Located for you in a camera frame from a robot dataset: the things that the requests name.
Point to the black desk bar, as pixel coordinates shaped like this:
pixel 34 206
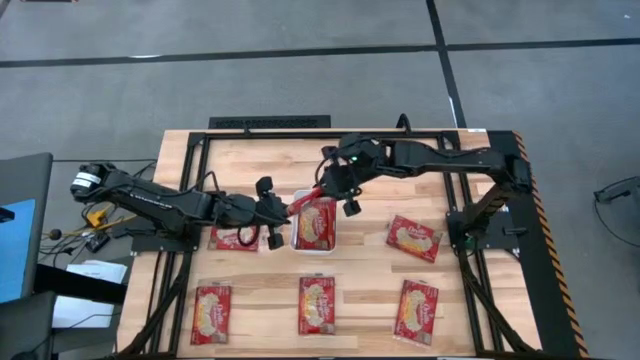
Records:
pixel 75 286

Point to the yellow connector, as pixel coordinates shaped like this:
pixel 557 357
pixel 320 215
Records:
pixel 96 219

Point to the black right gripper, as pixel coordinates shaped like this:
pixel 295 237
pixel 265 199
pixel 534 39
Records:
pixel 357 165

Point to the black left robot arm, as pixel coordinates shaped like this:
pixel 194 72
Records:
pixel 150 200

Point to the grey stand foot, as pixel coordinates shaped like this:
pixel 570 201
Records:
pixel 620 191

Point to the black perforated panel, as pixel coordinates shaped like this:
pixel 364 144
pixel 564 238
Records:
pixel 270 122

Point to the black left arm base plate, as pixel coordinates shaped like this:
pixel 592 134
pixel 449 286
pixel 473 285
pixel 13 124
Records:
pixel 150 245

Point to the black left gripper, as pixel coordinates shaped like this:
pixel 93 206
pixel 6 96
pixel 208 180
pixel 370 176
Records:
pixel 247 211

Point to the small black box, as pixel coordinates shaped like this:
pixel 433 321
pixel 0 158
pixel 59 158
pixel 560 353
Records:
pixel 97 243

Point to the black hazard-striped mat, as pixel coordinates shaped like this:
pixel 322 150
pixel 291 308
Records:
pixel 545 280

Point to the grey monitor with blue screen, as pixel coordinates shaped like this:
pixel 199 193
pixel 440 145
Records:
pixel 25 175

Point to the small black device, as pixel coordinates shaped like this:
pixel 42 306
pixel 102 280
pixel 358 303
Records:
pixel 5 215

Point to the white paper sheet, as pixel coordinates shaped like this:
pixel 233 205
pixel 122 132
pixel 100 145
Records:
pixel 75 312
pixel 97 272

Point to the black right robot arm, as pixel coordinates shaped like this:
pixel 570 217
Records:
pixel 450 160

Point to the red Orville popcorn bag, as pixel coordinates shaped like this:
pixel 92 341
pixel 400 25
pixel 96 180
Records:
pixel 416 312
pixel 315 225
pixel 316 305
pixel 211 315
pixel 227 240
pixel 414 239
pixel 302 202

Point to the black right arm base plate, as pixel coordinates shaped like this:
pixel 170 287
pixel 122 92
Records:
pixel 502 240

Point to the small white label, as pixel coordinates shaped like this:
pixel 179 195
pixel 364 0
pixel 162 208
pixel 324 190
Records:
pixel 476 130

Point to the small black ball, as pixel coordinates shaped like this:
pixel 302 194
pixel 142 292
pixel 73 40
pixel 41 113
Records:
pixel 55 234

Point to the white plastic basket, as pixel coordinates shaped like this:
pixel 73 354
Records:
pixel 292 240

